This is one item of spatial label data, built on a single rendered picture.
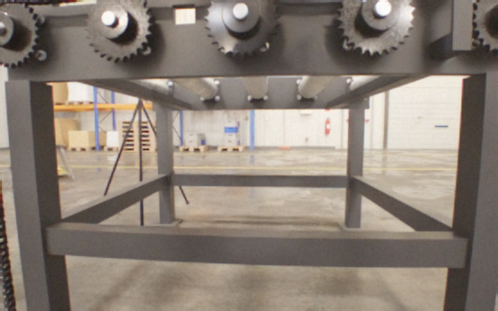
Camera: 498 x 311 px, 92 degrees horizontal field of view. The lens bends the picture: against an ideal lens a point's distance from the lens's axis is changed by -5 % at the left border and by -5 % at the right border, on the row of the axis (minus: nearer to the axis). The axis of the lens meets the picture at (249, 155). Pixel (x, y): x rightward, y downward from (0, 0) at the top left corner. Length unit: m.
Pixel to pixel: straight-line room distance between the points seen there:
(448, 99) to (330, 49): 11.11
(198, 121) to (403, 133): 7.71
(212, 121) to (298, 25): 9.28
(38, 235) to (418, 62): 1.09
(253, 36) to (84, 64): 0.45
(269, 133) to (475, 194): 9.06
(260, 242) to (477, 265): 0.54
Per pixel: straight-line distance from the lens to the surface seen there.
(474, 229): 0.82
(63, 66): 0.85
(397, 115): 10.74
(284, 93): 1.59
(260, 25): 0.63
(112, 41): 0.72
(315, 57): 0.66
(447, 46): 0.72
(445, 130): 11.64
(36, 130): 0.87
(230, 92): 1.60
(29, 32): 0.86
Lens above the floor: 0.60
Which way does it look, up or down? 5 degrees down
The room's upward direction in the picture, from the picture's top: straight up
